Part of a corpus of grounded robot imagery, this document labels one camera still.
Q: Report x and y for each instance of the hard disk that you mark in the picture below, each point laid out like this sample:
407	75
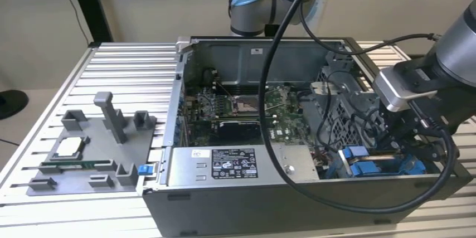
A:
355	154

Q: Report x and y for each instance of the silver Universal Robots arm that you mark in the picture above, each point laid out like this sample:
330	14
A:
252	12

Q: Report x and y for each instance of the grey metal disk bay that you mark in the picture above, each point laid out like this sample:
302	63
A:
346	93

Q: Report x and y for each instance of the blue carrier in bay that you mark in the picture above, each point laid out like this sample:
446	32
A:
363	170

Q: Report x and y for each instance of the green motherboard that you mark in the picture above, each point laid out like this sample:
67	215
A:
290	132

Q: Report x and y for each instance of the CPU socket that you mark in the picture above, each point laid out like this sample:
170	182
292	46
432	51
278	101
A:
247	105

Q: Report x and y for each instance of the black fan heatsink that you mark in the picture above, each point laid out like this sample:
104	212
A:
240	130

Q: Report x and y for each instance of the silver power supply unit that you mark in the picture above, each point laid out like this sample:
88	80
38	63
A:
242	165

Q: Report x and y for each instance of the white label sticker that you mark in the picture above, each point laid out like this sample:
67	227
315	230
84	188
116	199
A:
258	51

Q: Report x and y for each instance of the black open PC case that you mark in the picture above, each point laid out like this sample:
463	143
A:
260	215

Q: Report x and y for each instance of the small black box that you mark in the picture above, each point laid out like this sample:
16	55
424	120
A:
272	29

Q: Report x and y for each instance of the blue case latch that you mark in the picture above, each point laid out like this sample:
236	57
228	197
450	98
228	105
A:
144	170

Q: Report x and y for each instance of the grey parts rack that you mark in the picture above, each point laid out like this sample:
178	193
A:
100	151

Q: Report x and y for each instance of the green RAM stick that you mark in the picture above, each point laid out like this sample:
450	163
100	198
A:
87	164

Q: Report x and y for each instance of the silver CPU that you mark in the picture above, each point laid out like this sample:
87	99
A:
67	147

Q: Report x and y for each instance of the black round stand base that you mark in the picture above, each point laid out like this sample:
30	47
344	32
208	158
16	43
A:
12	104

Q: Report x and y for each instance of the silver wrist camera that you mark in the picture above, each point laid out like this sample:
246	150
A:
399	90

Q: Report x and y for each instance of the black upright post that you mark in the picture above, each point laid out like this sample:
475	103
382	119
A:
91	6

